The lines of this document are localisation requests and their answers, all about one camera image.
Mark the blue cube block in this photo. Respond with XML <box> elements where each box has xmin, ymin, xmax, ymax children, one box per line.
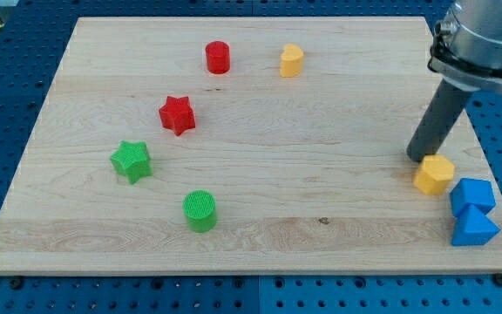
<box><xmin>449</xmin><ymin>178</ymin><xmax>496</xmax><ymax>217</ymax></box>

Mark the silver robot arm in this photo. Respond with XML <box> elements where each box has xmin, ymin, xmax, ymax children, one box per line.
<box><xmin>406</xmin><ymin>0</ymin><xmax>502</xmax><ymax>162</ymax></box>

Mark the red star block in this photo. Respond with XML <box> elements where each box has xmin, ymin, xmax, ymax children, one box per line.
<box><xmin>159</xmin><ymin>96</ymin><xmax>196</xmax><ymax>136</ymax></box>

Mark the green cylinder block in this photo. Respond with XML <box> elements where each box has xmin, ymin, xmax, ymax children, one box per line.
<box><xmin>182</xmin><ymin>190</ymin><xmax>217</xmax><ymax>233</ymax></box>

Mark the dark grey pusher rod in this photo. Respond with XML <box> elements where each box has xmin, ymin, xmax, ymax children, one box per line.
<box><xmin>406</xmin><ymin>79</ymin><xmax>472</xmax><ymax>162</ymax></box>

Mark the red cylinder block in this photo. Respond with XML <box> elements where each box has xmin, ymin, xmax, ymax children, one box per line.
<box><xmin>205</xmin><ymin>41</ymin><xmax>230</xmax><ymax>74</ymax></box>

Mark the wooden board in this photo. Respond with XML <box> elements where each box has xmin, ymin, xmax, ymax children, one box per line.
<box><xmin>0</xmin><ymin>17</ymin><xmax>502</xmax><ymax>276</ymax></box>

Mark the blue triangle block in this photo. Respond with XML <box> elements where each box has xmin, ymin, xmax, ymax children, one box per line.
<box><xmin>451</xmin><ymin>205</ymin><xmax>501</xmax><ymax>247</ymax></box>

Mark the green star block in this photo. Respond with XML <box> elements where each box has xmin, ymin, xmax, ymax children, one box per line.
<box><xmin>110</xmin><ymin>140</ymin><xmax>153</xmax><ymax>184</ymax></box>

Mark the yellow hexagon block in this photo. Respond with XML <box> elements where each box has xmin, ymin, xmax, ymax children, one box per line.
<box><xmin>413</xmin><ymin>154</ymin><xmax>455</xmax><ymax>195</ymax></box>

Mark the yellow heart block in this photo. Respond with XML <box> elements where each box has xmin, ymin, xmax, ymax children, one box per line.
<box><xmin>279</xmin><ymin>44</ymin><xmax>304</xmax><ymax>78</ymax></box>

